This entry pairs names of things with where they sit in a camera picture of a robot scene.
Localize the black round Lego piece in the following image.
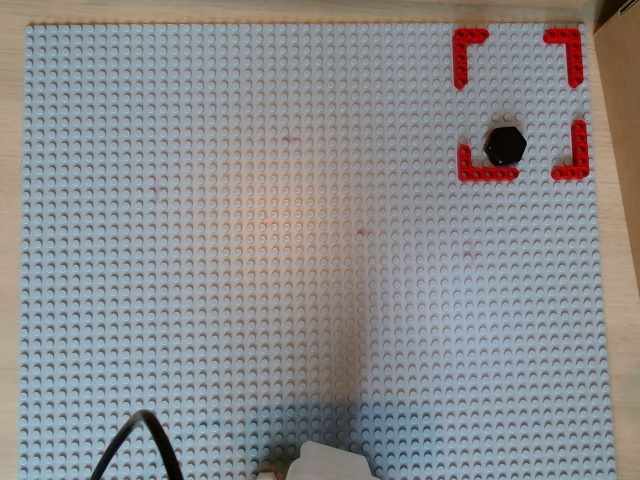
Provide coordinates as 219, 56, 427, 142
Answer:
482, 125, 529, 168

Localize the grey Lego baseplate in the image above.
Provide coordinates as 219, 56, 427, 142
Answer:
17, 22, 621, 480

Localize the red L-shaped Lego bracket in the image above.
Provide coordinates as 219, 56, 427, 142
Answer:
457, 143, 521, 183
550, 118, 591, 181
543, 28, 585, 90
452, 28, 490, 90

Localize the black camera cable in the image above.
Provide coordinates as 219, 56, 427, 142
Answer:
91, 408, 185, 480

